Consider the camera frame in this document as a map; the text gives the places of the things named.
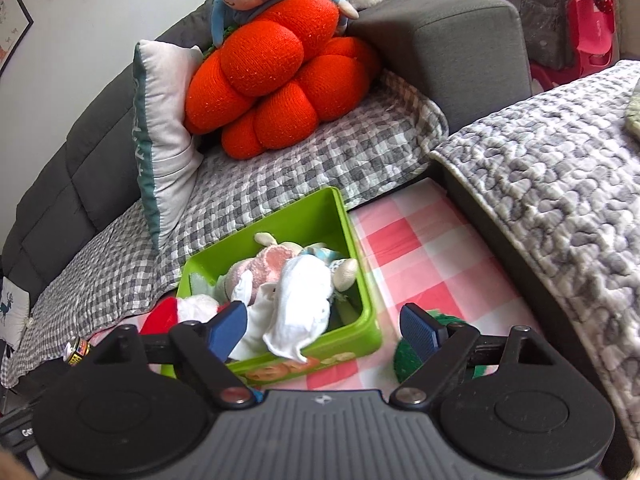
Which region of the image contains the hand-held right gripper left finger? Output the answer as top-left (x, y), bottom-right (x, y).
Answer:
top-left (102, 301), bottom-right (256, 406)

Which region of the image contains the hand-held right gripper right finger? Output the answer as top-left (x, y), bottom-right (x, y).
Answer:
top-left (392, 302), bottom-right (568, 406)

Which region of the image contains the green knitted plush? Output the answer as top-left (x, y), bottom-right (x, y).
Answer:
top-left (392, 310), bottom-right (493, 386)

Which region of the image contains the pale green towel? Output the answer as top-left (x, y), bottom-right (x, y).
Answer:
top-left (187, 270), bottom-right (223, 301)

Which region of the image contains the pink and white bunny plush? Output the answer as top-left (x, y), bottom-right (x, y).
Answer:
top-left (140, 296), bottom-right (221, 341)

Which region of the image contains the pink white plush doll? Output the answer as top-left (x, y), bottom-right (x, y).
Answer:
top-left (235, 255), bottom-right (333, 363)

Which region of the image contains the beige rabbit doll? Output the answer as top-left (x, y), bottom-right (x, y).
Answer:
top-left (252, 231), bottom-right (360, 293)

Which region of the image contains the green plastic box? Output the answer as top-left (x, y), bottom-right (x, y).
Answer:
top-left (160, 186), bottom-right (383, 388)

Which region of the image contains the pink checkered tablecloth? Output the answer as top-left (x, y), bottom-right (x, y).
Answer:
top-left (115, 175), bottom-right (601, 396)

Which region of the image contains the yellow label tin can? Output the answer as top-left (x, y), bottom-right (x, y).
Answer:
top-left (62, 337), bottom-right (91, 367)

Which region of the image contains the dark grey sofa chaise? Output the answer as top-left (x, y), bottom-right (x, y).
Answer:
top-left (435, 157), bottom-right (626, 441)

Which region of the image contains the white deer print pillow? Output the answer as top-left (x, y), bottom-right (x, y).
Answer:
top-left (0, 275), bottom-right (31, 346)

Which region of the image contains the grey checkered quilted blanket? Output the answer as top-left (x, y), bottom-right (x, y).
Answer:
top-left (0, 67), bottom-right (450, 388)

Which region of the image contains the teal and white pillow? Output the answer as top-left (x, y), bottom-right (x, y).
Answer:
top-left (132, 40), bottom-right (206, 253)

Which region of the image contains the grey pebble quilted blanket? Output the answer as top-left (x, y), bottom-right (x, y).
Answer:
top-left (430, 59), bottom-right (640, 461)

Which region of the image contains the orange pumpkin cushion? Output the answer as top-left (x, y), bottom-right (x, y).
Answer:
top-left (184, 0), bottom-right (383, 161)

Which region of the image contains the dark grey fabric sofa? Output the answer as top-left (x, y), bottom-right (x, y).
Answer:
top-left (0, 0), bottom-right (533, 301)

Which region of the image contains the grey speckled cloth cover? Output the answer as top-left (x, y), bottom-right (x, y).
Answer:
top-left (517, 0), bottom-right (576, 68)

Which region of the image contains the red plastic toy chair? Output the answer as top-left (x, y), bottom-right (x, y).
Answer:
top-left (530, 0), bottom-right (621, 88)

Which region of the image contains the black framed picture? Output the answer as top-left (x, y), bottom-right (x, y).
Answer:
top-left (0, 0), bottom-right (35, 76)

